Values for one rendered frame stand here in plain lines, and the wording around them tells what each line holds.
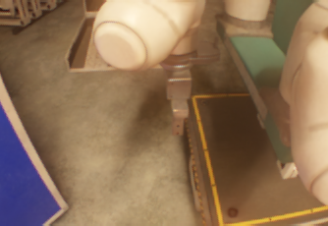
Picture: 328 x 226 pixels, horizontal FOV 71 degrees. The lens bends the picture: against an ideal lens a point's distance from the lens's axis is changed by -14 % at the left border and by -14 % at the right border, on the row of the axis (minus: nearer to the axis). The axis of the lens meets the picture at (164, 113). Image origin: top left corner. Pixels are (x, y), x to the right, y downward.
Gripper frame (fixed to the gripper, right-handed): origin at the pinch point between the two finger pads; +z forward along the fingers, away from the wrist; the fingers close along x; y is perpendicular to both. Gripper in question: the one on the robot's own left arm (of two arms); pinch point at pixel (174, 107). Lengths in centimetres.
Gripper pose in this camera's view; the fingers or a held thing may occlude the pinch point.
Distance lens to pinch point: 65.6
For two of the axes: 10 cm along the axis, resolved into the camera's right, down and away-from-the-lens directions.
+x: 0.8, 6.8, -7.3
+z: 0.0, 7.3, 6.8
